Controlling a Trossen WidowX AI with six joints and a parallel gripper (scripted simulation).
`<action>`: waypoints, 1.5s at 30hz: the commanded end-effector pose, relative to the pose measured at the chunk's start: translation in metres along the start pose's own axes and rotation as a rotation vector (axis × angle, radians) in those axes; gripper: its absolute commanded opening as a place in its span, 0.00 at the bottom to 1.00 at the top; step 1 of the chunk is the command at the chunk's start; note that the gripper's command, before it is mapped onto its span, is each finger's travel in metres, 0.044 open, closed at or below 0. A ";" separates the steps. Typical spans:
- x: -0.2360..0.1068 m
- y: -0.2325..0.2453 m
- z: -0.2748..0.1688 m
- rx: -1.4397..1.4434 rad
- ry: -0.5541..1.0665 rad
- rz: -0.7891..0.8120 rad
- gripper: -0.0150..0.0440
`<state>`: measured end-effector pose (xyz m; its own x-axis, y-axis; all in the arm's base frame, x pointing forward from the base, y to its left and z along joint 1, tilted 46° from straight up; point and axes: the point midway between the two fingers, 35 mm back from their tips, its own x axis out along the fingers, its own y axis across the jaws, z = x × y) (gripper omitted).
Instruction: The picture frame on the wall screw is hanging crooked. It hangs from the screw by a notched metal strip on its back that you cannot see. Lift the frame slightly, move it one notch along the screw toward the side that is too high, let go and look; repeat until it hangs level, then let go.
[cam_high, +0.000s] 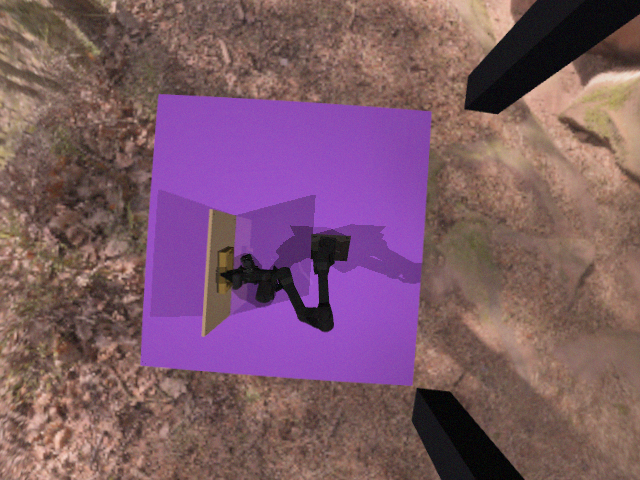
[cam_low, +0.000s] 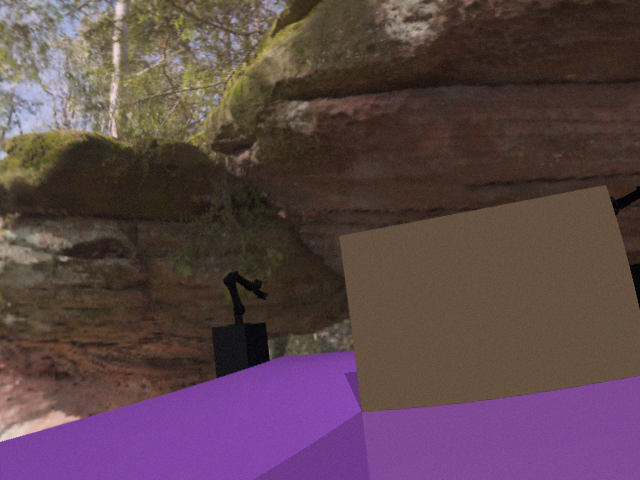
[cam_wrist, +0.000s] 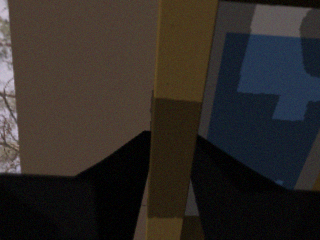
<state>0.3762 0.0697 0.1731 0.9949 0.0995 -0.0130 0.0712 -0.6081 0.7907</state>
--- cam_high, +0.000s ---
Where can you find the brown flat rectangular board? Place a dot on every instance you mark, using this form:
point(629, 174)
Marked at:
point(221, 234)

